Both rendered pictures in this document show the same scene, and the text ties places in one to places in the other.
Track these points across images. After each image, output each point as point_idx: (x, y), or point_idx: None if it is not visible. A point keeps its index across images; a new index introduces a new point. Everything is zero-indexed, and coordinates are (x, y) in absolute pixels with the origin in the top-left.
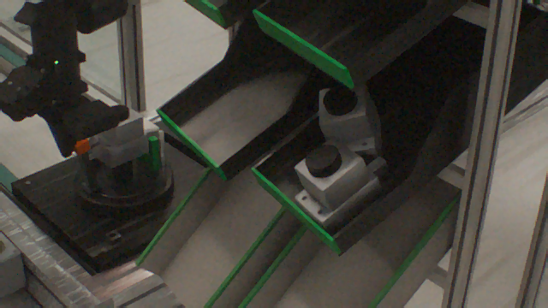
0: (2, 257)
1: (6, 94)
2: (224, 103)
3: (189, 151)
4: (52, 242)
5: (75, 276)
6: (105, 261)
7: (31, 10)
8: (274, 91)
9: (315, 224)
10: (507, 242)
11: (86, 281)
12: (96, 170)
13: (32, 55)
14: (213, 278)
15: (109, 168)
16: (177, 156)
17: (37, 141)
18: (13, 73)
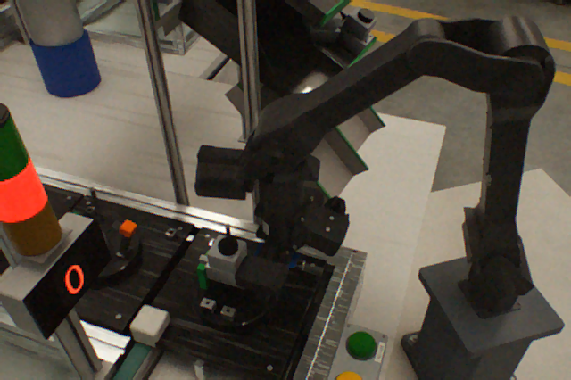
0: (360, 328)
1: (341, 227)
2: (298, 89)
3: (155, 285)
4: (321, 308)
5: (343, 273)
6: (321, 260)
7: (311, 159)
8: (286, 64)
9: (371, 43)
10: (136, 157)
11: (342, 265)
12: (236, 309)
13: (293, 218)
14: (326, 172)
15: (228, 301)
16: (170, 285)
17: None
18: (315, 232)
